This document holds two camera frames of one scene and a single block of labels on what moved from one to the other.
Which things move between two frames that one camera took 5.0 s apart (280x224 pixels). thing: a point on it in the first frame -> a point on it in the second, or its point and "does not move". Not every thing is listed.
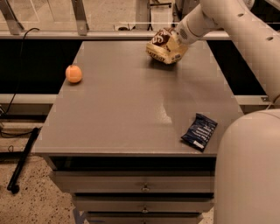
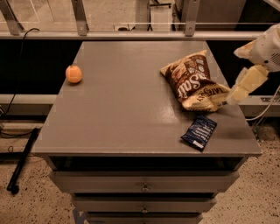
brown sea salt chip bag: x=166 y=46 -> x=192 y=81
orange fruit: x=73 y=73 does not move
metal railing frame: x=11 y=29 does not move
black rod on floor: x=14 y=182 does not move
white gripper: x=183 y=33 -> x=267 y=51
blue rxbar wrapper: x=200 y=132 does not move
